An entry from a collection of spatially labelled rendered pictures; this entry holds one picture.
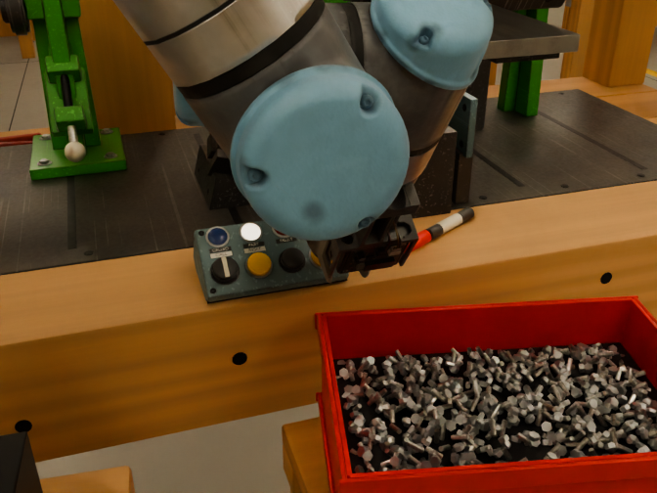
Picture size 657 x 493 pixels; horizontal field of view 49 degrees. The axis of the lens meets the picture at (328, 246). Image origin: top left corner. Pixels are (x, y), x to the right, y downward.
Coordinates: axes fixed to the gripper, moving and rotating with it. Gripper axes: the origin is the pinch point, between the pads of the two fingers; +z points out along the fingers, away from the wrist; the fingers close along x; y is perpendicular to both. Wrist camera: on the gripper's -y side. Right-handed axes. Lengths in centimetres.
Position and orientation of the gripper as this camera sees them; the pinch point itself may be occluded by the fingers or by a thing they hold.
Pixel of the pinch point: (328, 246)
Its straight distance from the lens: 74.3
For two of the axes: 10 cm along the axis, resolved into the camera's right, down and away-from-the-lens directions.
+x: 9.5, -1.5, 2.7
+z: -1.7, 4.6, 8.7
